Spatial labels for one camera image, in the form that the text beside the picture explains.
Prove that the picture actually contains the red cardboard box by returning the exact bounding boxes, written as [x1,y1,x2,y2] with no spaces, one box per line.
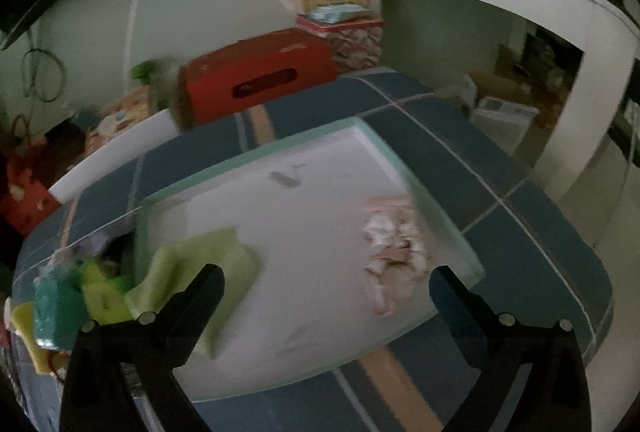
[177,28,337,125]

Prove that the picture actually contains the red felt bag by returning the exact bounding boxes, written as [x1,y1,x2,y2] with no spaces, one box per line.
[0,157,61,235]

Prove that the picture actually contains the orange printed toy box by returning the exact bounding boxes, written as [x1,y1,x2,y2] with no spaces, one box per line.
[82,84,153,153]

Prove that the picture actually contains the blue plaid blanket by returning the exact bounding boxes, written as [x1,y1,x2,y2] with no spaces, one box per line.
[10,66,615,432]

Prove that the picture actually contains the light green cloth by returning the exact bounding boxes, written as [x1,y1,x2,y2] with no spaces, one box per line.
[124,228,265,358]

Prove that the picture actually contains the white tray with green rim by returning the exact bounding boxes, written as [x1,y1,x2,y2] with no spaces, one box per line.
[132,116,486,403]

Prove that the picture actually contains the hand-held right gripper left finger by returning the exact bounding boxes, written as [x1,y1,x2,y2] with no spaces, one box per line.
[59,263,227,432]

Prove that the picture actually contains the small gift bags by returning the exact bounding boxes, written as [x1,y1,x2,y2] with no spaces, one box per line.
[296,12,385,72]

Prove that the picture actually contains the pink white cloth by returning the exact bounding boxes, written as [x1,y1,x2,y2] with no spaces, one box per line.
[361,197,433,317]

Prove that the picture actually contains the yellow cloth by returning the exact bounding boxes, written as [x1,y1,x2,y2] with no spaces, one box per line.
[10,302,56,375]

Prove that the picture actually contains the brown cardboard box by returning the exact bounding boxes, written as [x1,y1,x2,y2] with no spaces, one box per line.
[467,70,541,105]

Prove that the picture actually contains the white appliance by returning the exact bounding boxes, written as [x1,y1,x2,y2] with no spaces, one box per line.
[472,96,538,147]

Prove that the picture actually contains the black cable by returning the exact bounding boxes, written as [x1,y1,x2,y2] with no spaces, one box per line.
[20,46,67,103]

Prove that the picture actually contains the teal wipes packet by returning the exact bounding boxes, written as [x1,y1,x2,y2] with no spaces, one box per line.
[34,272,83,348]

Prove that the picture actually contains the white board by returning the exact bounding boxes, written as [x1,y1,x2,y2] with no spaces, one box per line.
[49,108,183,203]

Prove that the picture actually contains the light blue wipes packet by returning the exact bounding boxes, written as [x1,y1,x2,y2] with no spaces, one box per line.
[306,4,373,25]

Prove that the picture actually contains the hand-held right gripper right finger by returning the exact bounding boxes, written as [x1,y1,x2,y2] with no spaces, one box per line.
[429,265,593,432]

